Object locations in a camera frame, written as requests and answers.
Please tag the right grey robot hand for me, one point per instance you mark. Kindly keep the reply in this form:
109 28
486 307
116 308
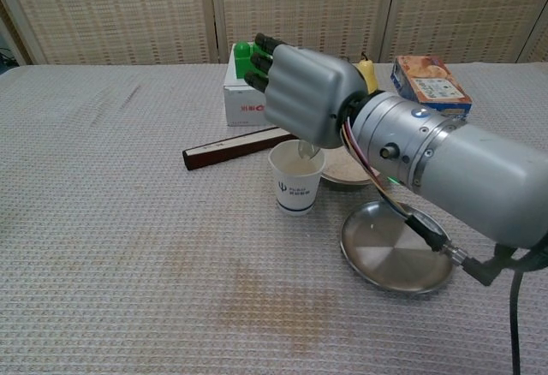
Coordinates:
308 92

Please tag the metal spoon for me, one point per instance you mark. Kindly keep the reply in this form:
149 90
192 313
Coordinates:
306 151

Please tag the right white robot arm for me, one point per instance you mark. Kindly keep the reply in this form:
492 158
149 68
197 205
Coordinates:
471 169

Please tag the steel bowl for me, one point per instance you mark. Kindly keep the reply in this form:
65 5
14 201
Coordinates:
342 181

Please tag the white paper cup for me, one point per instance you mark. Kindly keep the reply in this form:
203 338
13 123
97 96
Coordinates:
295 195

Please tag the empty steel plate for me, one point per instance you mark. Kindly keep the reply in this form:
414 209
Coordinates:
377 255

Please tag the yellow pear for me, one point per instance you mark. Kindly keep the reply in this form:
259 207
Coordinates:
369 73

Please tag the white cardboard box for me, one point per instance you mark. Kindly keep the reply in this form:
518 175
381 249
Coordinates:
244 109

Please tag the green toy building brick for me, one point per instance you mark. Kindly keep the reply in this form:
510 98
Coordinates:
240 60

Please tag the woven folding screen panel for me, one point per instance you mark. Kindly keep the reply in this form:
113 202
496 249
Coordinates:
115 11
304 7
537 49
462 7
10 37

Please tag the dark red closed fan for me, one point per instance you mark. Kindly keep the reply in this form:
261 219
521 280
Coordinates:
222 150

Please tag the blue biscuit box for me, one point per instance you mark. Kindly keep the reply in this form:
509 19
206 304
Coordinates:
424 79

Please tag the grey woven tablecloth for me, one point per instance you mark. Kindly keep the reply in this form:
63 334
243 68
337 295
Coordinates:
128 221

